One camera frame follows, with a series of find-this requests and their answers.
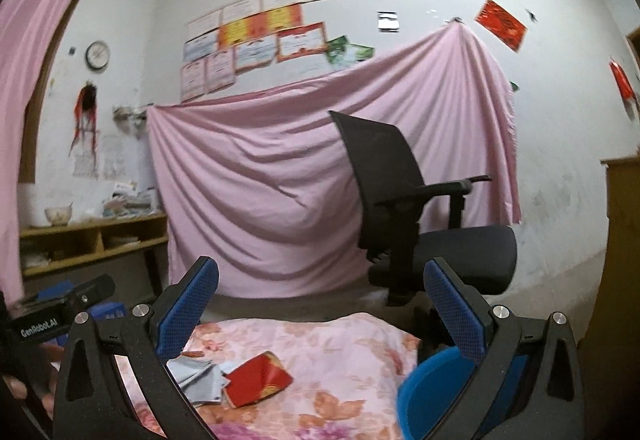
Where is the grey wrapper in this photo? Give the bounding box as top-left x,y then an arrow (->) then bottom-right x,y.
166,356 -> 240,406

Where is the red envelope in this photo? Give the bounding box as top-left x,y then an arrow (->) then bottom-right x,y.
224,351 -> 294,408

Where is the person's left hand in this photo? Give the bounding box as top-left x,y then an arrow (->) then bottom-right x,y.
1,342 -> 64,420

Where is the blue cardboard box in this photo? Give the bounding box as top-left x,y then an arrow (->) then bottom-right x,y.
35,274 -> 127,346

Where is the wooden cabinet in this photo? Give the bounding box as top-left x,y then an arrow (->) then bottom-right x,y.
578,156 -> 639,439

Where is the white ceramic bowl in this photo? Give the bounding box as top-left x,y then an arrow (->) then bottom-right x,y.
44,204 -> 73,226

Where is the blue plastic bucket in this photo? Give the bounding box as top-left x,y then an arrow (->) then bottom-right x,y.
397,347 -> 528,439

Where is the stack of books and papers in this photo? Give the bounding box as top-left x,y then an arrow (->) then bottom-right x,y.
102,182 -> 160,218

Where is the floral pink table cloth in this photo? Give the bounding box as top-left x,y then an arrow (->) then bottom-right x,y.
41,311 -> 422,440

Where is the black office chair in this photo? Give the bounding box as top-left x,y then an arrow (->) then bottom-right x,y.
330,111 -> 518,307

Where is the pink hanging sheet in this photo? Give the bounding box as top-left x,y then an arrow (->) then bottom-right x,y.
146,22 -> 522,298

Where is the red hanging decoration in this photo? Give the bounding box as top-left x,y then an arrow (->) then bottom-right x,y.
608,59 -> 637,105

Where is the pink door curtain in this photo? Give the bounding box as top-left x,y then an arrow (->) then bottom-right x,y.
0,0 -> 72,303

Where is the red framed certificate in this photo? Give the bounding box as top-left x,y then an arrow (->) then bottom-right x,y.
277,22 -> 328,62

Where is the wooden wall shelf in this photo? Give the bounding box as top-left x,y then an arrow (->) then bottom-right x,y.
20,212 -> 168,278

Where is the red tassel wall ornament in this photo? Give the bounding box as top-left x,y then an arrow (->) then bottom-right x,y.
70,81 -> 98,161

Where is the round wall clock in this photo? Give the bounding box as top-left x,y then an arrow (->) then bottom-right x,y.
85,40 -> 111,71

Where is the red square wall poster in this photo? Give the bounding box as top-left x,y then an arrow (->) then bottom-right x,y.
475,0 -> 527,52

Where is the green picture on wall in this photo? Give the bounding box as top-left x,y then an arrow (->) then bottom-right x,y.
326,36 -> 375,71

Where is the black white wall sticker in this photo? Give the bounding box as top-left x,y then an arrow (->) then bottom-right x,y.
378,10 -> 400,33

